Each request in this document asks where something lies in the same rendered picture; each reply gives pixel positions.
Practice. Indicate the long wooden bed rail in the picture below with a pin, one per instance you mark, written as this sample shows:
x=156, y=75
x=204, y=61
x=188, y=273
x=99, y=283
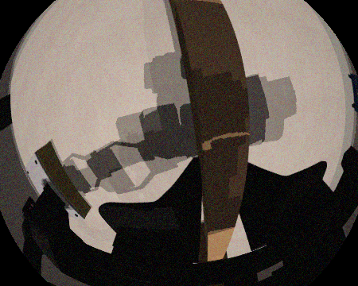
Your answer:
x=220, y=111

